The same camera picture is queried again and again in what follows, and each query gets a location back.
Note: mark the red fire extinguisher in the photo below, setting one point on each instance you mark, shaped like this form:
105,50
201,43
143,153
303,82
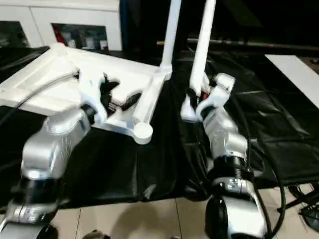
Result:
57,35

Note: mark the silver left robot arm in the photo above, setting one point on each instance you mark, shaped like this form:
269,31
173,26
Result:
49,149

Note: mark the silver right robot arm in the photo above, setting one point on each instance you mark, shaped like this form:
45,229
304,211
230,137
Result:
229,149

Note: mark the silver metal bar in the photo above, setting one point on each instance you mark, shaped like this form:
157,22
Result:
249,44

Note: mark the dark round floor object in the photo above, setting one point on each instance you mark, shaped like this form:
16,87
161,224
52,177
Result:
311,216

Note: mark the white cabinet with windows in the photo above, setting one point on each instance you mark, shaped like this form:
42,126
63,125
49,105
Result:
62,12

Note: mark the white plastic table top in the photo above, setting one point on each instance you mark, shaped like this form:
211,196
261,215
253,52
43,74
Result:
62,74

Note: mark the black mat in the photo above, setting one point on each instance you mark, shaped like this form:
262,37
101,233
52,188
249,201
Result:
124,161

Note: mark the white plastic table leg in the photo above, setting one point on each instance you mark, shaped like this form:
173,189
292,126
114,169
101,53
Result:
170,37
203,49

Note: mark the black case with yellow label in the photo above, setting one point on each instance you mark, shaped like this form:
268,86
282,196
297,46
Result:
144,25

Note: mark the white flat board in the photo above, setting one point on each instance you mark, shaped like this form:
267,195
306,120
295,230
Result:
294,69

